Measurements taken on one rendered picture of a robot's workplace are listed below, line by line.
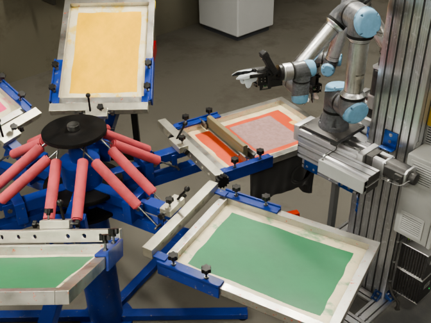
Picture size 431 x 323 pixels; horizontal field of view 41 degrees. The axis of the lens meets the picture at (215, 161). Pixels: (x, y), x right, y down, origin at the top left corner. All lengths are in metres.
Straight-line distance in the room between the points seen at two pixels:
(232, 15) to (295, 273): 5.23
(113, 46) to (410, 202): 2.00
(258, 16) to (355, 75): 5.00
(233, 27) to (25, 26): 2.50
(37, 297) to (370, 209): 2.01
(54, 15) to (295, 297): 5.09
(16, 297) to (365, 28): 1.70
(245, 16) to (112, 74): 3.99
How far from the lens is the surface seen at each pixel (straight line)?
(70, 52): 3.73
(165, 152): 3.09
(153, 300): 3.70
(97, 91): 3.53
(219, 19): 7.54
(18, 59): 6.74
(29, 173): 2.77
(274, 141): 3.33
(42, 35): 6.80
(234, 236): 2.63
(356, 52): 2.57
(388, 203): 3.10
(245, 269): 2.48
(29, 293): 1.63
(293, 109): 3.63
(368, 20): 2.51
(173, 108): 5.78
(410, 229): 3.01
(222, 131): 3.25
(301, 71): 2.47
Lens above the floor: 2.66
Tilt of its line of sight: 33 degrees down
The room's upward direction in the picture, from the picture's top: 1 degrees counter-clockwise
